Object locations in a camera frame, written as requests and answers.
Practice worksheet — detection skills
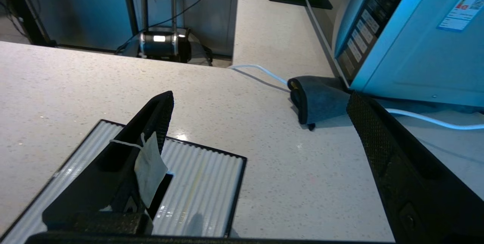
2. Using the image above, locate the silver microwave oven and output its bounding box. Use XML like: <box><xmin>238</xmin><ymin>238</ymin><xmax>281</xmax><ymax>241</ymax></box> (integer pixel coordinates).
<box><xmin>304</xmin><ymin>0</ymin><xmax>484</xmax><ymax>108</ymax></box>

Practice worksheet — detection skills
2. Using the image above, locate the black tissue box silver lid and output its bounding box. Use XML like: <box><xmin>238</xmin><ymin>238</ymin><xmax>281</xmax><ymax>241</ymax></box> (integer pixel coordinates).
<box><xmin>0</xmin><ymin>119</ymin><xmax>248</xmax><ymax>238</ymax></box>

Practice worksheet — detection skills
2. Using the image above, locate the thin white cable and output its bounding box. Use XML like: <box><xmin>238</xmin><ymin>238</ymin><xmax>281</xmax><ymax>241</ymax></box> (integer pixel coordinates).
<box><xmin>227</xmin><ymin>64</ymin><xmax>290</xmax><ymax>86</ymax></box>

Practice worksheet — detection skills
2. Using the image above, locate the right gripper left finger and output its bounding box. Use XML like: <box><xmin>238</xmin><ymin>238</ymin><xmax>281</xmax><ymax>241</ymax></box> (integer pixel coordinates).
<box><xmin>42</xmin><ymin>91</ymin><xmax>175</xmax><ymax>236</ymax></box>

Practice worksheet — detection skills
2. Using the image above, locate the dark tea bag with string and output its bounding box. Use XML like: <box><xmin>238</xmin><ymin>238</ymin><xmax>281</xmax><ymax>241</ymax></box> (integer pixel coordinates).
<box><xmin>109</xmin><ymin>132</ymin><xmax>169</xmax><ymax>209</ymax></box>

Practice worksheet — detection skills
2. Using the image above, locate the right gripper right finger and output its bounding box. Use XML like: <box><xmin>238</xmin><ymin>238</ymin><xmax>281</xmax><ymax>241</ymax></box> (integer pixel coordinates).
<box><xmin>346</xmin><ymin>92</ymin><xmax>484</xmax><ymax>244</ymax></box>

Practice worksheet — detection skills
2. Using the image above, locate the dark grey folded cloth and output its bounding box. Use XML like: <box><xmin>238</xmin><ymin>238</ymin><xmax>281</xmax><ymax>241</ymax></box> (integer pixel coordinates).
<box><xmin>287</xmin><ymin>75</ymin><xmax>351</xmax><ymax>131</ymax></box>

